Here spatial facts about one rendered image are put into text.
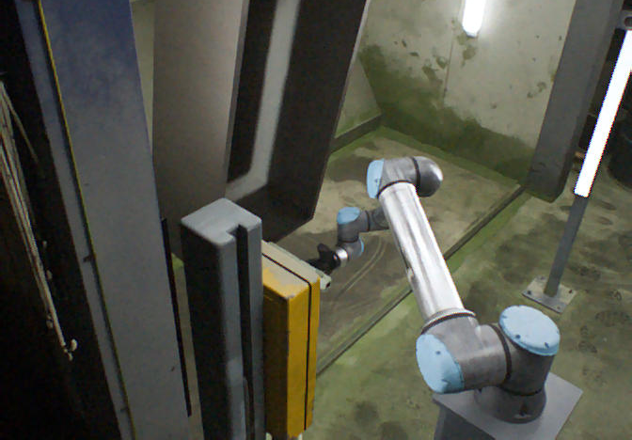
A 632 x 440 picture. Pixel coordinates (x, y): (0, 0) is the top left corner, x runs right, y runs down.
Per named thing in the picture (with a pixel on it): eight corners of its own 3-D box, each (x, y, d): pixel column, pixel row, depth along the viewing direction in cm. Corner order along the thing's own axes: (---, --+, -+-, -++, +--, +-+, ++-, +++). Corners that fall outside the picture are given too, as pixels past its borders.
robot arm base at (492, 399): (556, 392, 165) (565, 368, 159) (526, 436, 153) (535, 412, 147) (493, 355, 175) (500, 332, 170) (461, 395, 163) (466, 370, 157)
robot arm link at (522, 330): (558, 387, 154) (576, 339, 144) (498, 399, 150) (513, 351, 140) (527, 343, 166) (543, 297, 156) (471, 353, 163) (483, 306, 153)
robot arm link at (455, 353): (513, 370, 141) (414, 144, 186) (446, 383, 138) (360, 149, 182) (492, 394, 153) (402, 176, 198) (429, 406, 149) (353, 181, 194)
